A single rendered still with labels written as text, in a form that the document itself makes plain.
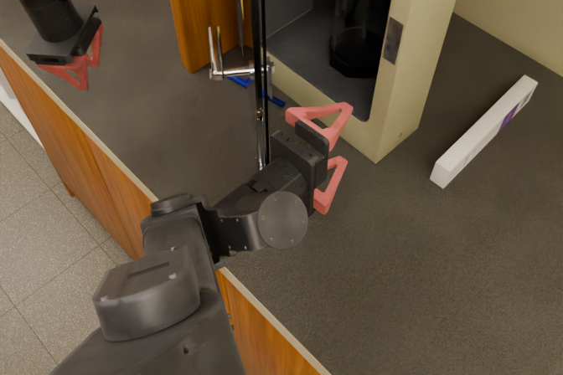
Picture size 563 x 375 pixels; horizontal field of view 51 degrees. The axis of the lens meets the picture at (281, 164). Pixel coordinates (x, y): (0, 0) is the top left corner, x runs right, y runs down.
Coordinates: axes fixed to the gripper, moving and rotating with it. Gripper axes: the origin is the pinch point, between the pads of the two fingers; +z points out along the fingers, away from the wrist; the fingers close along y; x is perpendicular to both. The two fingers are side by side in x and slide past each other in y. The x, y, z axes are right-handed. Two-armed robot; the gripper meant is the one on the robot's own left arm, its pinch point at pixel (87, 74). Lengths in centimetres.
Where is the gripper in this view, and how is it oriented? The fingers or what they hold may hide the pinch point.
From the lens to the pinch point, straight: 92.4
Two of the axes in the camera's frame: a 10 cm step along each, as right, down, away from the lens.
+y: 1.9, -8.2, 5.4
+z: 1.2, 5.6, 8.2
